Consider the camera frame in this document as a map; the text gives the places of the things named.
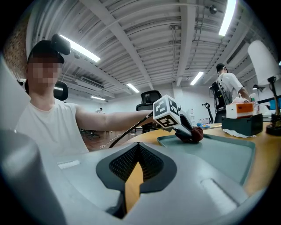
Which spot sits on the ceiling light tube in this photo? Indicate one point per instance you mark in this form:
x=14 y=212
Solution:
x=133 y=88
x=197 y=78
x=97 y=98
x=227 y=17
x=81 y=48

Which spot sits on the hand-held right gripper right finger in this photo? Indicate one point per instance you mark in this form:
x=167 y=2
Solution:
x=186 y=197

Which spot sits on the black head camera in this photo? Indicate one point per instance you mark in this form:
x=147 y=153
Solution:
x=61 y=44

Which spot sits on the person's left forearm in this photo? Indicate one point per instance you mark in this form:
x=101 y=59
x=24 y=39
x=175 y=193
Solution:
x=123 y=119

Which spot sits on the grey-green tray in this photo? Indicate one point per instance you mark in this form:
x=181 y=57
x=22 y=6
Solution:
x=219 y=153

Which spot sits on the ceiling air conditioner unit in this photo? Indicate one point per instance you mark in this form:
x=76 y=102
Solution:
x=90 y=82

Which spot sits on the black cap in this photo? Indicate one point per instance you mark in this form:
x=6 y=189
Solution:
x=41 y=49

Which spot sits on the person's head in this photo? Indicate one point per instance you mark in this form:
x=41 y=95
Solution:
x=44 y=74

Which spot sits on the brown cloth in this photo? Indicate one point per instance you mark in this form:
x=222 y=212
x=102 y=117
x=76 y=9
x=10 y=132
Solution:
x=196 y=134

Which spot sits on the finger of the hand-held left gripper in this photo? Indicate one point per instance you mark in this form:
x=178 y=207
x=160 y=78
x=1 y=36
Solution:
x=181 y=133
x=186 y=123

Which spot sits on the dark green box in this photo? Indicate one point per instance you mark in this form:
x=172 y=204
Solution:
x=241 y=126

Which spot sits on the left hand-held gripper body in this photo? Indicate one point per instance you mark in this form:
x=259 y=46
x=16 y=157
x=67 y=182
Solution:
x=165 y=112

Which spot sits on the white and orange box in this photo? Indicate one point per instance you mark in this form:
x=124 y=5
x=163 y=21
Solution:
x=239 y=111

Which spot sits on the black mesh office chair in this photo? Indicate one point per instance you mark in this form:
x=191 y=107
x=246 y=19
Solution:
x=149 y=99

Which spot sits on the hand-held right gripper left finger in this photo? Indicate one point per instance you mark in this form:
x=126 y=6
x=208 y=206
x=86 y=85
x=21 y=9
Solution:
x=92 y=175

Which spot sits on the table lamp with white shade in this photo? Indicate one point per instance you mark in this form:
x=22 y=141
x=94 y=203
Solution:
x=261 y=63

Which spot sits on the black dome desk lamp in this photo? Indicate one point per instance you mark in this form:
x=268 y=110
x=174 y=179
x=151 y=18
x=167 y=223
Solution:
x=258 y=87

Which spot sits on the ceiling dome camera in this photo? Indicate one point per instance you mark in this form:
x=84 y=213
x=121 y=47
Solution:
x=213 y=9

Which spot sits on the white tissue tuft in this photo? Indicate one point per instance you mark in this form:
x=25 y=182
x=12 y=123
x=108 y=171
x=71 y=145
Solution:
x=240 y=100

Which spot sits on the person's white shirt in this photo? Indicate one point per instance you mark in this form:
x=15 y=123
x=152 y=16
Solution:
x=50 y=127

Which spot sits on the blue-screen monitor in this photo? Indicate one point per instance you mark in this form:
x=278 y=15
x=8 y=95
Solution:
x=274 y=105

